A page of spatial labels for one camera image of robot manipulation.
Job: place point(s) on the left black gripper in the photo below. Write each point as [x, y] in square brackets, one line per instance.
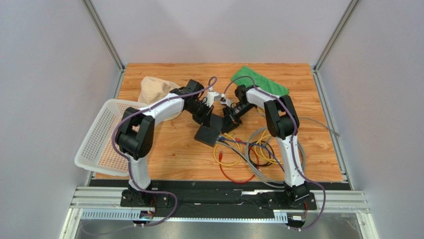
[205, 119]

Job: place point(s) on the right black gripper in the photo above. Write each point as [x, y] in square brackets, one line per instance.
[231, 117]

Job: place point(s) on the black network switch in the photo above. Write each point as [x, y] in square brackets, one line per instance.
[209, 135]

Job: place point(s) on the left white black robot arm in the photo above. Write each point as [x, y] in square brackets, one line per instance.
[133, 136]

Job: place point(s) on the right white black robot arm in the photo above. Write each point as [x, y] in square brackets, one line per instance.
[282, 124]

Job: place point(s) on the green cloth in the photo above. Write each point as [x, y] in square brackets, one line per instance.
[260, 81]

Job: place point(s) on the beige cloth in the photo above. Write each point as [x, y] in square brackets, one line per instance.
[154, 89]

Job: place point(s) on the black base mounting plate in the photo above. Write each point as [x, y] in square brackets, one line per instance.
[217, 199]

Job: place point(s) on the white plastic basket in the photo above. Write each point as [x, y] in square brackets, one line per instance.
[96, 152]

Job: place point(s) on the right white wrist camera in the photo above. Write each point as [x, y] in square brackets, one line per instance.
[225, 101]

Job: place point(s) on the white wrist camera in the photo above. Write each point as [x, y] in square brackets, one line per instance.
[225, 101]
[212, 96]

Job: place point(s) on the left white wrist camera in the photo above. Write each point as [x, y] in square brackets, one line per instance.
[212, 96]

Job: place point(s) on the aluminium frame rail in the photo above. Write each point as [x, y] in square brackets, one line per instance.
[103, 203]

